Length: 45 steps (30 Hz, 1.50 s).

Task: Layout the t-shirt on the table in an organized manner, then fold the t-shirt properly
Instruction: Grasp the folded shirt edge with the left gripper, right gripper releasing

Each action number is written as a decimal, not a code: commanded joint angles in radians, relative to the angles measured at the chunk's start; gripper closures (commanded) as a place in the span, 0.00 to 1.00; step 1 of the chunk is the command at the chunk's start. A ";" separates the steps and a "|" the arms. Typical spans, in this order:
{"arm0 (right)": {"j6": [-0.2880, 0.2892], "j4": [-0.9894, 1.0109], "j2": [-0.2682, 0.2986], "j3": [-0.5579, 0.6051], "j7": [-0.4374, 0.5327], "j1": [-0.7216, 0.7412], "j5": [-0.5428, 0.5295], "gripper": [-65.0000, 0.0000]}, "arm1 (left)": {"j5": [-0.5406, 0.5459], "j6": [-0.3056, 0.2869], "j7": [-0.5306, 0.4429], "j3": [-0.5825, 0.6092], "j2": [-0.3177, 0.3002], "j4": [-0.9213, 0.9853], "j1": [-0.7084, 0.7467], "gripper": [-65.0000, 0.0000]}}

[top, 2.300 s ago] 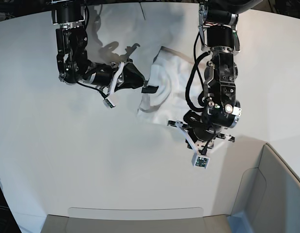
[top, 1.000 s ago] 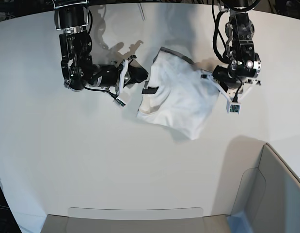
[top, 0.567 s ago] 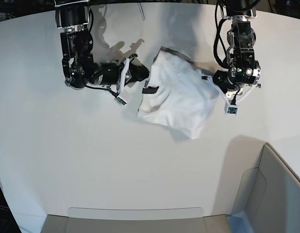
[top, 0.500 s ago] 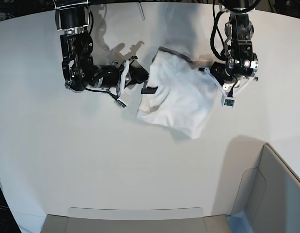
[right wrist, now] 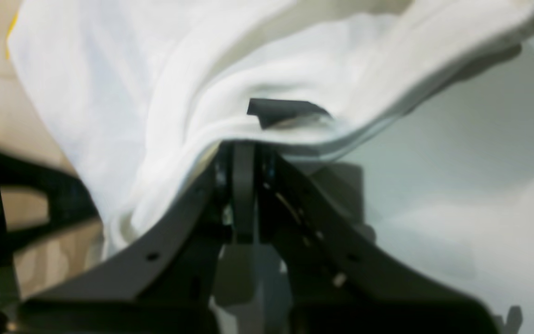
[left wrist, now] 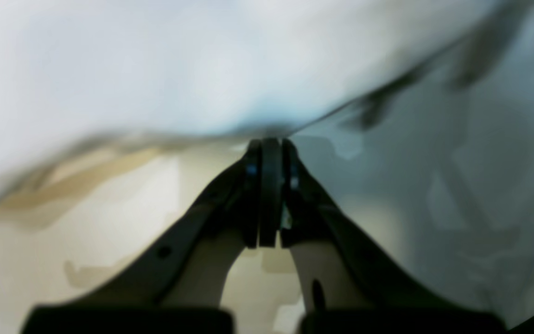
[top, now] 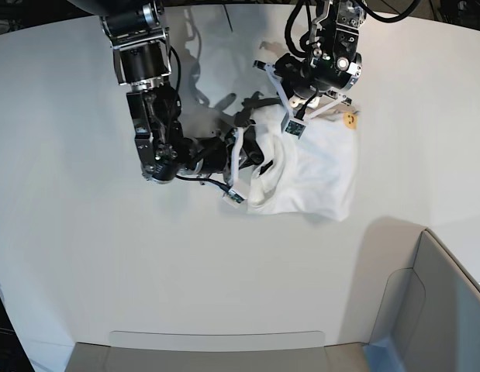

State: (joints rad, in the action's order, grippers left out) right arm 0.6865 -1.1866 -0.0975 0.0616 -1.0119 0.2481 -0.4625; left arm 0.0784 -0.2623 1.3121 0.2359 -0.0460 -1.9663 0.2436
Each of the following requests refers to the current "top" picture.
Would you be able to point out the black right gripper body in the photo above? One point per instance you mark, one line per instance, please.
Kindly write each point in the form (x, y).
(205, 156)

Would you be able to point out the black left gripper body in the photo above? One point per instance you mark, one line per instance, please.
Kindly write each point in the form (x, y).
(308, 77)

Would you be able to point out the white t-shirt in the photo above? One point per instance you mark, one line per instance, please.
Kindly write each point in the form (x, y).
(314, 173)

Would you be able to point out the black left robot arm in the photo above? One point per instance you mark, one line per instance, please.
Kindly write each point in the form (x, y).
(327, 27)

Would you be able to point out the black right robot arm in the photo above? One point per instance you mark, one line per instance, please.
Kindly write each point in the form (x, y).
(144, 59)

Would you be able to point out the grey box right side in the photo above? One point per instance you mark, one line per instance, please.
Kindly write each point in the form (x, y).
(429, 318)

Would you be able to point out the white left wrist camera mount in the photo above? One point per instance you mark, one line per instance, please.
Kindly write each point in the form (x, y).
(298, 112)

